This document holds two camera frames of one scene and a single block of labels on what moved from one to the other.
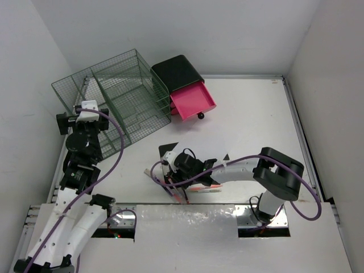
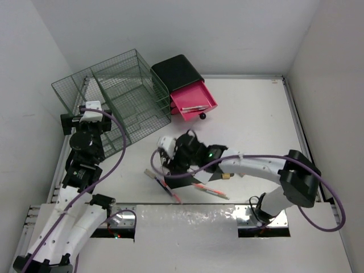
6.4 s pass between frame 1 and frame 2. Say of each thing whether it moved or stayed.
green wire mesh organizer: stayed
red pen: moved
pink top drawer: stayed
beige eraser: stayed
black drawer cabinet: stayed
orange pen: moved
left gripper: stayed
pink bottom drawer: stayed
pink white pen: moved
